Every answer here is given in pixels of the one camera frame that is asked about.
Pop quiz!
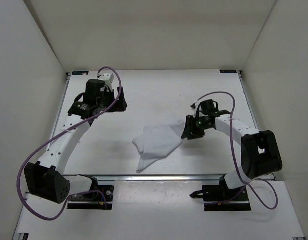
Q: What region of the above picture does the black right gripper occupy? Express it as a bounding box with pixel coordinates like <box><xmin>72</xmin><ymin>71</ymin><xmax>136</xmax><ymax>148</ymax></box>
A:
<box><xmin>182</xmin><ymin>115</ymin><xmax>212</xmax><ymax>140</ymax></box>

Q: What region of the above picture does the white fabric skirt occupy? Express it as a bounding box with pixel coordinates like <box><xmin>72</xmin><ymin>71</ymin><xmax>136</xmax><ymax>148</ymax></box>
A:
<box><xmin>132</xmin><ymin>118</ymin><xmax>185</xmax><ymax>174</ymax></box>

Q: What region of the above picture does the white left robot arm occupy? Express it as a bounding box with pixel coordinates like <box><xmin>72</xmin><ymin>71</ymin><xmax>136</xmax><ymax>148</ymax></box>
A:
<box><xmin>24</xmin><ymin>73</ymin><xmax>127</xmax><ymax>204</ymax></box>

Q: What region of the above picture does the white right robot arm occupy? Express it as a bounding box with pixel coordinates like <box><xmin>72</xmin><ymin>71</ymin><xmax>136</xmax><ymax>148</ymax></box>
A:
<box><xmin>181</xmin><ymin>110</ymin><xmax>282</xmax><ymax>200</ymax></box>

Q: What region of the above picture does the left teal corner label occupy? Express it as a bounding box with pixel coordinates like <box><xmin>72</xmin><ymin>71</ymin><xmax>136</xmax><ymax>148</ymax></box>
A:
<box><xmin>71</xmin><ymin>71</ymin><xmax>89</xmax><ymax>76</ymax></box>

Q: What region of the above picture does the teal corner label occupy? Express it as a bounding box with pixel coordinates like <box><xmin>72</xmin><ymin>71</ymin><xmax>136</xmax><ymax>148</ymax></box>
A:
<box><xmin>71</xmin><ymin>71</ymin><xmax>89</xmax><ymax>76</ymax></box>
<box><xmin>219</xmin><ymin>69</ymin><xmax>237</xmax><ymax>74</ymax></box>

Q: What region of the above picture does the right teal corner label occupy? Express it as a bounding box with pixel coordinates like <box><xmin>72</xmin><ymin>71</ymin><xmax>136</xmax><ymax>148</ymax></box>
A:
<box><xmin>219</xmin><ymin>69</ymin><xmax>237</xmax><ymax>74</ymax></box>

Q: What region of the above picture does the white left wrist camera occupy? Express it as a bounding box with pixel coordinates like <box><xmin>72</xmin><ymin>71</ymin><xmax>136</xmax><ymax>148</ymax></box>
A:
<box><xmin>97</xmin><ymin>73</ymin><xmax>114</xmax><ymax>86</ymax></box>

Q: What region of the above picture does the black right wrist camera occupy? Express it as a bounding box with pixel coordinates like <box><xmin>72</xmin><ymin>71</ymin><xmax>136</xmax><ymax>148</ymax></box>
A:
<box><xmin>199</xmin><ymin>99</ymin><xmax>218</xmax><ymax>115</ymax></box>

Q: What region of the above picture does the aluminium table edge rail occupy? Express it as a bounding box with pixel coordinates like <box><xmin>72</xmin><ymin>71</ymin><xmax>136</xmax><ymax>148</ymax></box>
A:
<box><xmin>93</xmin><ymin>174</ymin><xmax>276</xmax><ymax>183</ymax></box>

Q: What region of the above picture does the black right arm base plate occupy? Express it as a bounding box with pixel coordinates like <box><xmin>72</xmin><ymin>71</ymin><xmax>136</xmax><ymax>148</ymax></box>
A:
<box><xmin>202</xmin><ymin>185</ymin><xmax>251</xmax><ymax>212</ymax></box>

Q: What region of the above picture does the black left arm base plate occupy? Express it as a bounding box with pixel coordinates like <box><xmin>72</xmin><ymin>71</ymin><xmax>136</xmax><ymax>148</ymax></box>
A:
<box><xmin>67</xmin><ymin>182</ymin><xmax>114</xmax><ymax>211</ymax></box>

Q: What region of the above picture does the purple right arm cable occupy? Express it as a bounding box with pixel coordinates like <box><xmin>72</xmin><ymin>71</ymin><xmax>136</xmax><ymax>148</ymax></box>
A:
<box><xmin>193</xmin><ymin>91</ymin><xmax>278</xmax><ymax>210</ymax></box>

